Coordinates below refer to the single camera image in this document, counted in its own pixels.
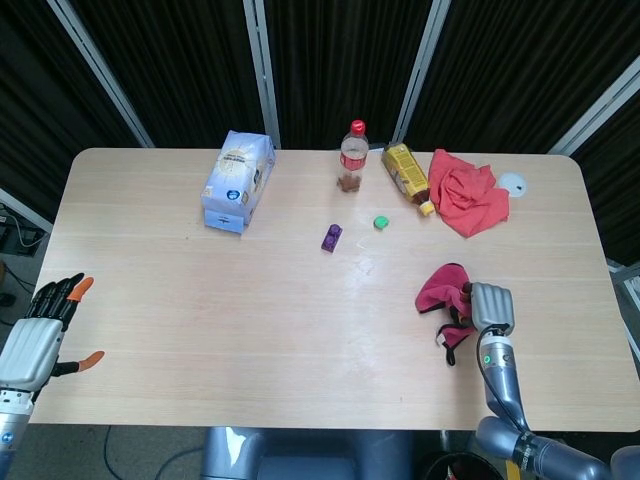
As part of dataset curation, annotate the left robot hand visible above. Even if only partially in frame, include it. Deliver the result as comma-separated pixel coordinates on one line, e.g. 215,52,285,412
0,272,106,397

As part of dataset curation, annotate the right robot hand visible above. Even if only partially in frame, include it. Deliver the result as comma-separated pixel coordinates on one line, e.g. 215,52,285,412
462,281,516,335

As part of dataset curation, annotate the pink cloth black trim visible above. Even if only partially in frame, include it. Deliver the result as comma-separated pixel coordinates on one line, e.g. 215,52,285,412
414,262,482,366

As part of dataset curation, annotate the coral orange cloth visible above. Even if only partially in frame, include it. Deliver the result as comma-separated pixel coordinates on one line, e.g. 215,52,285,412
428,148,511,239

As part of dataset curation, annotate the white round table grommet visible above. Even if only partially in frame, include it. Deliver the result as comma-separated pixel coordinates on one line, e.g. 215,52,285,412
498,171,528,197

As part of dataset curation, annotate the white metal rack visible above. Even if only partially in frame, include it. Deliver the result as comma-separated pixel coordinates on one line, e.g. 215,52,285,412
606,259,640,334

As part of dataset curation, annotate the yellow label tea bottle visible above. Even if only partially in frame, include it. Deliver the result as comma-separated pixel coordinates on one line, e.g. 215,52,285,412
380,142,437,218

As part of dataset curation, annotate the black round bin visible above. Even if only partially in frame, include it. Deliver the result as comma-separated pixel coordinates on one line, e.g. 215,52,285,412
423,451,507,480

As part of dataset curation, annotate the purple toy brick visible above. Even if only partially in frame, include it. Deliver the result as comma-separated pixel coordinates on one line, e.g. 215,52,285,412
320,224,345,253

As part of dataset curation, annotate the clear cola bottle red cap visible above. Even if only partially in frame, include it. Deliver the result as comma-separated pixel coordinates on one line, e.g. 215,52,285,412
335,118,370,193

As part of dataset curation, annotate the grey robot torso base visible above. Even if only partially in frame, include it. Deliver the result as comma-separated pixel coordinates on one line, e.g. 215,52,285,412
201,426,417,480

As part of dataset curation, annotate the white blue paper package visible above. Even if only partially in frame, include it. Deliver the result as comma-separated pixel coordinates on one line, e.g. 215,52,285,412
200,129,277,234

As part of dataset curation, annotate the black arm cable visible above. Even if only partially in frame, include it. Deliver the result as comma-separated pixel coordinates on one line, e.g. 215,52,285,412
475,327,532,436

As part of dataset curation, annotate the blue floor cable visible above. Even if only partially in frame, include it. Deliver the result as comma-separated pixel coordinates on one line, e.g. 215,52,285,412
101,425,204,474

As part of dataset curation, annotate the grey metal screen post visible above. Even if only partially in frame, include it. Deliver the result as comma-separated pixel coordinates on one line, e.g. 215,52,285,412
547,64,640,155
0,186,54,235
391,0,452,145
242,0,282,150
47,0,155,149

